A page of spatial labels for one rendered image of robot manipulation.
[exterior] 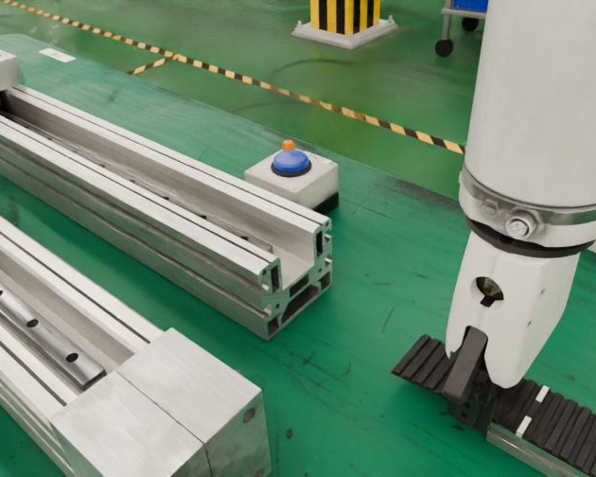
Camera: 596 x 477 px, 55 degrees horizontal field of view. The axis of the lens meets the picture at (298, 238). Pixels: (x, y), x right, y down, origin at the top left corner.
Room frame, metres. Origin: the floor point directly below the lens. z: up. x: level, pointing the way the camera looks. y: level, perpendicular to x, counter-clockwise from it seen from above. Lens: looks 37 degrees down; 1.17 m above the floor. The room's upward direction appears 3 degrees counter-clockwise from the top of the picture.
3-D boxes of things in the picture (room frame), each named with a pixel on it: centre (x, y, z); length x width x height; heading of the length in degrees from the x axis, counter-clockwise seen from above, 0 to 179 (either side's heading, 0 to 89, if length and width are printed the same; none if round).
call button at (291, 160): (0.57, 0.00, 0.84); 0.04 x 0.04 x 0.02
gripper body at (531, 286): (0.27, -0.14, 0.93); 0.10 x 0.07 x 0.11; 138
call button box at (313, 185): (0.57, 0.01, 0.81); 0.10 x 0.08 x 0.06; 138
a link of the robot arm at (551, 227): (0.27, -0.14, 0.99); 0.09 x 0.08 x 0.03; 138
